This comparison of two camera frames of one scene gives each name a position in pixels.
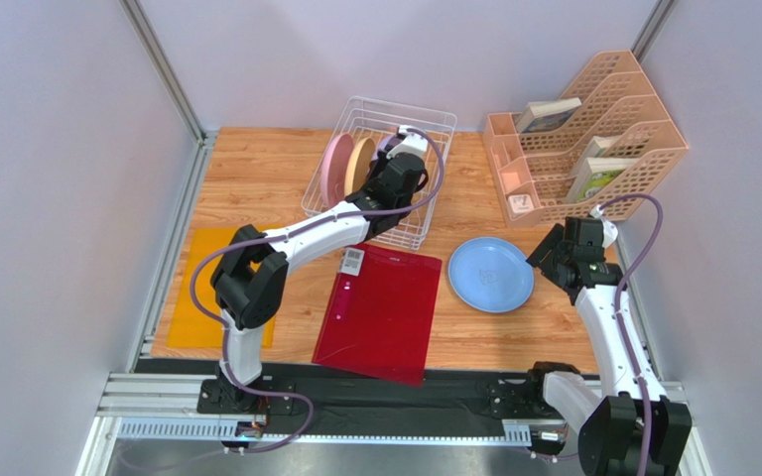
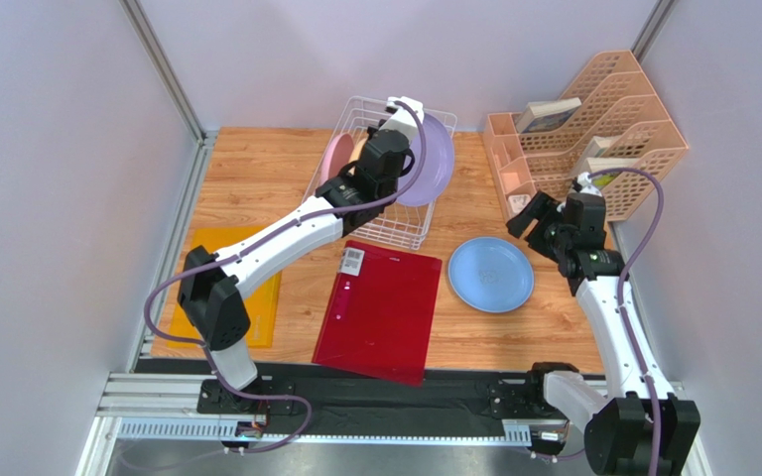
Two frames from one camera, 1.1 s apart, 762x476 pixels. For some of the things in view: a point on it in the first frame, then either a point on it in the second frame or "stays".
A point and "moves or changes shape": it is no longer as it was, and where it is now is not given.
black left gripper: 377,165 to 371,131
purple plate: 382,145 moves or changes shape
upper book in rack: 539,116 stays
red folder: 380,315 stays
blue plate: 491,275 stays
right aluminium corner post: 653,28 stays
